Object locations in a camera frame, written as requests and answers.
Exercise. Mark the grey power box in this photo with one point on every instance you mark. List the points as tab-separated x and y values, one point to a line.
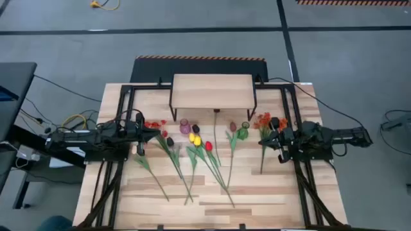
27	153

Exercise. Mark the cream artificial tulip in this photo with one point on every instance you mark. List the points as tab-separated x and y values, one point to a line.
143	162

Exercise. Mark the orange artificial flower bunch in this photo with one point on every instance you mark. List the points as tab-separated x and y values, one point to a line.
264	121

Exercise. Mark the dark device with blue screen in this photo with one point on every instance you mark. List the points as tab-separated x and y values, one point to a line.
6	96

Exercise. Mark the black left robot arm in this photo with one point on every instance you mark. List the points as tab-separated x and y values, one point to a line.
80	138

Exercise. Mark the white paper sheet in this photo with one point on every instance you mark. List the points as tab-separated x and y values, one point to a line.
64	162

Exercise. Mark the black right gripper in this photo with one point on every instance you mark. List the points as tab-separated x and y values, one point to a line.
282	141

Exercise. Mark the red artificial tulip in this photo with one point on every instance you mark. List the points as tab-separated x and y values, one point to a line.
208	146

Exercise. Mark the mauve artificial tulip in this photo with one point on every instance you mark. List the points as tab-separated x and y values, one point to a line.
233	126

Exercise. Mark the green glass vase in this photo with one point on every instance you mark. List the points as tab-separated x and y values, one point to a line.
244	133

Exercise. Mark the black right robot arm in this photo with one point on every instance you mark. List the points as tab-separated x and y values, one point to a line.
346	134

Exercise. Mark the purple glass vase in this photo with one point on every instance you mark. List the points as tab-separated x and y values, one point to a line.
185	127

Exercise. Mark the wooden shelf with black legs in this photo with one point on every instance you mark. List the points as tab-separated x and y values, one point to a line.
212	91

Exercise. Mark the black hazard-striped floor mat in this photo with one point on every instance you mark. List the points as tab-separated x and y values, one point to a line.
192	69

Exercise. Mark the hazard-striped floor strip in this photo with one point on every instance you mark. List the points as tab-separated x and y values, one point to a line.
353	2

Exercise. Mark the black tulip with bare stem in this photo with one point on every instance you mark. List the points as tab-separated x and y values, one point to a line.
216	111

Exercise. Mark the black desk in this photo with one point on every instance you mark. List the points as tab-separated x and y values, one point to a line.
16	80

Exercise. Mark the black metal table frame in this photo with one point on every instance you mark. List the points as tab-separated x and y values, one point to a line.
144	86

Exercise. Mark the grey floor device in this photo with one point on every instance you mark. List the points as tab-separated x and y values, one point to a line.
398	123

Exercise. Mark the dark teal round object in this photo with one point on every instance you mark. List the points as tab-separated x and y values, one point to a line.
56	224

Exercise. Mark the red artificial flower bunch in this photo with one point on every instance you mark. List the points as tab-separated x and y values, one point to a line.
155	124

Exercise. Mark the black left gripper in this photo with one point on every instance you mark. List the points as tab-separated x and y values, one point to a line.
140	128

